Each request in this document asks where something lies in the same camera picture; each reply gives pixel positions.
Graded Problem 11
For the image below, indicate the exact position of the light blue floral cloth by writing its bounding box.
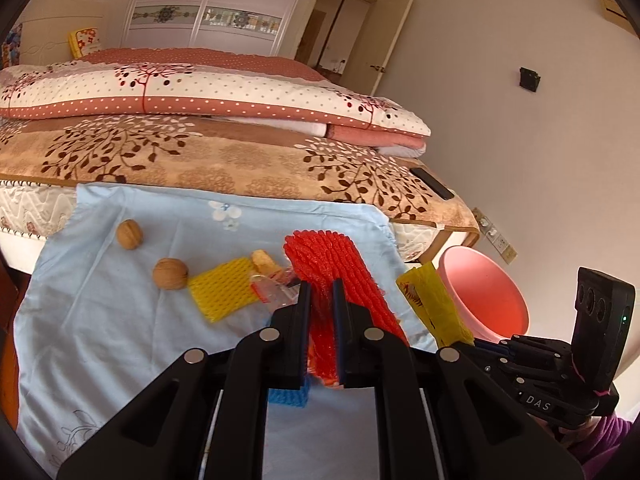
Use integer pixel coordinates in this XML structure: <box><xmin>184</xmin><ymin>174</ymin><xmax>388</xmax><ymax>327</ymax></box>
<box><xmin>14</xmin><ymin>184</ymin><xmax>436</xmax><ymax>474</ymax></box>

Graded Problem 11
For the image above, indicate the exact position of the red foam fruit net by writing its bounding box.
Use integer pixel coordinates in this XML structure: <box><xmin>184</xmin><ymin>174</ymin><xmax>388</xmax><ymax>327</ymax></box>
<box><xmin>283</xmin><ymin>231</ymin><xmax>407</xmax><ymax>387</ymax></box>

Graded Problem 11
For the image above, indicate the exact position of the yellow red pillow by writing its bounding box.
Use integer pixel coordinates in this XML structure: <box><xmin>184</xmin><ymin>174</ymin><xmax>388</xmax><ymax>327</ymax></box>
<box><xmin>68</xmin><ymin>27</ymin><xmax>102</xmax><ymax>60</ymax></box>

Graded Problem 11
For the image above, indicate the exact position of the black wall mounted device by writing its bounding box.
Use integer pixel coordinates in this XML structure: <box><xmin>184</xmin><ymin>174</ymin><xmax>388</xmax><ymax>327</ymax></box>
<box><xmin>518</xmin><ymin>67</ymin><xmax>541</xmax><ymax>92</ymax></box>

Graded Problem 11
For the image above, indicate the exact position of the black smartphone on bed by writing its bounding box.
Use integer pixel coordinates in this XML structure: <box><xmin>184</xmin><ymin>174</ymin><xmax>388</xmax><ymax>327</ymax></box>
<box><xmin>410</xmin><ymin>167</ymin><xmax>454</xmax><ymax>200</ymax></box>

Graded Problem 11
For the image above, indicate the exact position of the yellow foam fruit net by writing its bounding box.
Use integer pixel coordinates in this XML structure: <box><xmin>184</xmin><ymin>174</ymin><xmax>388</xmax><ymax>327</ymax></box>
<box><xmin>188</xmin><ymin>257</ymin><xmax>258</xmax><ymax>323</ymax></box>

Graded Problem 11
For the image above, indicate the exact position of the walnut near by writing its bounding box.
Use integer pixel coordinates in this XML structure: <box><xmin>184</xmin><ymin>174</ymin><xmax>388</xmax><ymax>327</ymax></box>
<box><xmin>152</xmin><ymin>258</ymin><xmax>189</xmax><ymax>290</ymax></box>

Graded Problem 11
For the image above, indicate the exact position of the wall power outlet strip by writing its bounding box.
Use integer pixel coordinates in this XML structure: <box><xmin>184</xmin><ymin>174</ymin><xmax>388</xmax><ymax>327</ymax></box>
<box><xmin>472</xmin><ymin>208</ymin><xmax>518</xmax><ymax>264</ymax></box>

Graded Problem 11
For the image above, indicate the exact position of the walnut far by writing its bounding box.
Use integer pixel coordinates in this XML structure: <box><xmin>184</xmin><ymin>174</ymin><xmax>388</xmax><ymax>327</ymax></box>
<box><xmin>116</xmin><ymin>219</ymin><xmax>143</xmax><ymax>250</ymax></box>

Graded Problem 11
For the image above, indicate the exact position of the folded polka dot quilt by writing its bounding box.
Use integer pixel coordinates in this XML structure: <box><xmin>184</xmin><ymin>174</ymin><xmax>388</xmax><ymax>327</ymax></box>
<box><xmin>1</xmin><ymin>48</ymin><xmax>431</xmax><ymax>136</ymax></box>

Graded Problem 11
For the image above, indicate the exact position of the folded pink blanket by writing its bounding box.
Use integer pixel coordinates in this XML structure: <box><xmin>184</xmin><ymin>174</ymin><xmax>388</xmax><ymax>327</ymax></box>
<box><xmin>326</xmin><ymin>125</ymin><xmax>426</xmax><ymax>150</ymax></box>

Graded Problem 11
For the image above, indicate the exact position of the white sliding wardrobe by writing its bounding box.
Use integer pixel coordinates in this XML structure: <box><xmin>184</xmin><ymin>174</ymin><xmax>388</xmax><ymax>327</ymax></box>
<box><xmin>122</xmin><ymin>0</ymin><xmax>297</xmax><ymax>55</ymax></box>

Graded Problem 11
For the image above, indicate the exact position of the orange peel piece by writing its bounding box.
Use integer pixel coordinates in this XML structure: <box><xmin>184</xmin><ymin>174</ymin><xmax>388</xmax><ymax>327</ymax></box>
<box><xmin>250</xmin><ymin>249</ymin><xmax>282</xmax><ymax>276</ymax></box>

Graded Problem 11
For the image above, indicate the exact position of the brown floral bed blanket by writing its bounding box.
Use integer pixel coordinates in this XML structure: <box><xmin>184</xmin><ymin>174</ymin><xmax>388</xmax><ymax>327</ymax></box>
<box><xmin>1</xmin><ymin>115</ymin><xmax>478</xmax><ymax>232</ymax></box>

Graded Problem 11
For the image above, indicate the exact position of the walnut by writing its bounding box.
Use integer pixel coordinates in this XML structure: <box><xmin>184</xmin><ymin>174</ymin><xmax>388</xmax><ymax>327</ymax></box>
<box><xmin>116</xmin><ymin>219</ymin><xmax>143</xmax><ymax>250</ymax></box>
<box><xmin>152</xmin><ymin>258</ymin><xmax>189</xmax><ymax>290</ymax></box>

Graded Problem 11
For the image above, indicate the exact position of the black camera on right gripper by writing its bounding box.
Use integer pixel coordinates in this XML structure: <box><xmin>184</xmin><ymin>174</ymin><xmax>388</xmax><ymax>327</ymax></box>
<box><xmin>570</xmin><ymin>266</ymin><xmax>636</xmax><ymax>393</ymax></box>

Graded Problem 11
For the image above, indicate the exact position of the clear plastic wrapper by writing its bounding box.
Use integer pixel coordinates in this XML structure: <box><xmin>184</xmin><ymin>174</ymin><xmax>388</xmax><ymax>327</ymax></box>
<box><xmin>250</xmin><ymin>271</ymin><xmax>300</xmax><ymax>313</ymax></box>

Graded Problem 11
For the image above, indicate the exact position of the pink plastic trash bucket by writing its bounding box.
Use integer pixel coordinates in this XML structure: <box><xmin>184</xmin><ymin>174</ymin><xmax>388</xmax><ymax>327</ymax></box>
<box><xmin>437</xmin><ymin>246</ymin><xmax>529</xmax><ymax>342</ymax></box>

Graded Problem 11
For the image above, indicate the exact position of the yellow snack wrapper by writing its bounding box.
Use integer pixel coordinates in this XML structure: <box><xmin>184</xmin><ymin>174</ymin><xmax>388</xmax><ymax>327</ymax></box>
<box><xmin>396</xmin><ymin>263</ymin><xmax>475</xmax><ymax>348</ymax></box>

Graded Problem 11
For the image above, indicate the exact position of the blue foam net piece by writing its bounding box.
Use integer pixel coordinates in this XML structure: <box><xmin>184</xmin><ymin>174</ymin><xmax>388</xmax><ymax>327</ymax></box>
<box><xmin>268</xmin><ymin>377</ymin><xmax>310</xmax><ymax>408</ymax></box>

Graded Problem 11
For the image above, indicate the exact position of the cream bedroom door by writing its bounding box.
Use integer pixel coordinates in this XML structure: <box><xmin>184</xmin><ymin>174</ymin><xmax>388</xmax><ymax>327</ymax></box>
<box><xmin>340</xmin><ymin>0</ymin><xmax>414</xmax><ymax>96</ymax></box>

